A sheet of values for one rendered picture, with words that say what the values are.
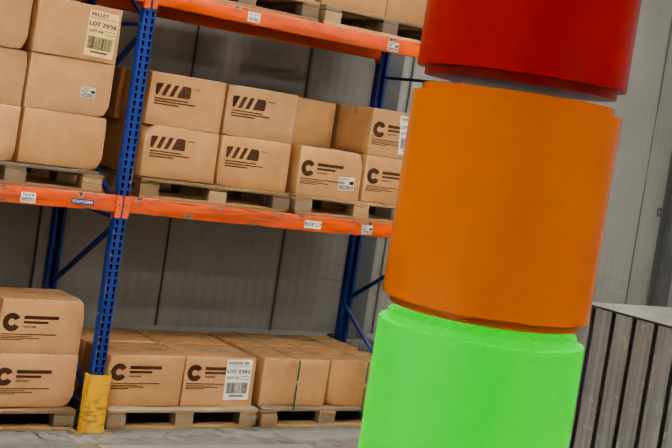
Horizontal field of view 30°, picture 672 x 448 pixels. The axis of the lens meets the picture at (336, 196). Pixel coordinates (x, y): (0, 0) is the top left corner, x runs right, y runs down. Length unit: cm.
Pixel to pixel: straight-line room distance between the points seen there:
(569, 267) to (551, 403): 3
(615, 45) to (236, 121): 864
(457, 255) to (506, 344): 2
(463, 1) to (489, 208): 5
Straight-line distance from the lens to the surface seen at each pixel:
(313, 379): 965
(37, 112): 827
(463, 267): 28
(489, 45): 28
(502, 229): 28
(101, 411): 867
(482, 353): 28
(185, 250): 1032
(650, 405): 208
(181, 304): 1040
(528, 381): 29
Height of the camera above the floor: 225
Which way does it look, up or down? 3 degrees down
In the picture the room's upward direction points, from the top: 9 degrees clockwise
